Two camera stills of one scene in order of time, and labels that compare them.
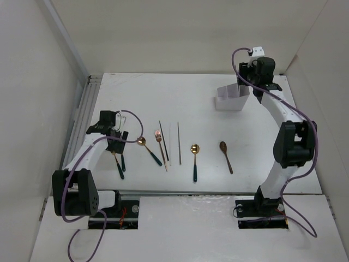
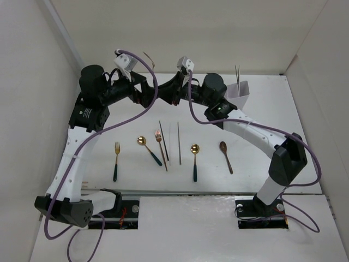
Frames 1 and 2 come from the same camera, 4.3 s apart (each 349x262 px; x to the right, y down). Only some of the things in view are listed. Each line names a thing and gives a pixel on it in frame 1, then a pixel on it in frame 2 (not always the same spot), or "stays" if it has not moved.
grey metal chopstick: (179, 143) stays
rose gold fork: (158, 136) stays
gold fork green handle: (123, 163) to (117, 149)
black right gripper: (244, 67) to (173, 87)
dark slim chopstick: (164, 142) stays
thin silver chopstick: (169, 144) stays
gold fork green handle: (121, 174) to (151, 60)
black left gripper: (116, 147) to (148, 94)
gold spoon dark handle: (195, 149) stays
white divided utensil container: (232, 97) stays
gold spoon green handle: (142, 141) stays
